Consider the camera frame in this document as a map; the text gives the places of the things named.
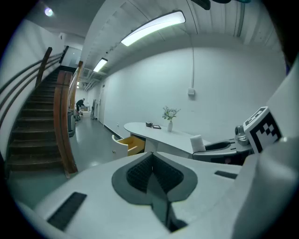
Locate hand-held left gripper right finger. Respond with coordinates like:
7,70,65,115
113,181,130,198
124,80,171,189
152,151,198,203

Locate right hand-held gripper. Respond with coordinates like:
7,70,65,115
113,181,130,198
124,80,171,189
192,106,283,165

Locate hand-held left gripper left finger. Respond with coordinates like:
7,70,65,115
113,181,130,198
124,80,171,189
111,151,155,206

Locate white cylindrical cup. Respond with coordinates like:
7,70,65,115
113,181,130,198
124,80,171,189
190,134,206,154

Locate white oval desk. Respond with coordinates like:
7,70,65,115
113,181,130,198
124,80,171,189
111,121,212,162

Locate flower bouquet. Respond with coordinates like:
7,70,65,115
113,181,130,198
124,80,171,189
162,105,181,123

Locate dark grey trash bin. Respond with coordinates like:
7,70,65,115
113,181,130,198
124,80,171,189
67,110,76,138

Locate wooden stair balustrade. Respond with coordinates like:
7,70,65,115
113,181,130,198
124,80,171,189
53,60,84,179

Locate dark staircase steps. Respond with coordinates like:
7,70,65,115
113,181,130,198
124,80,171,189
6,67,68,172

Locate long ceiling light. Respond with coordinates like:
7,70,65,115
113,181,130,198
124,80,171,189
93,57,108,73
120,10,186,47

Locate white wall conduit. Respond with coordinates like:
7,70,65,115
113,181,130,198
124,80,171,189
186,30,195,89

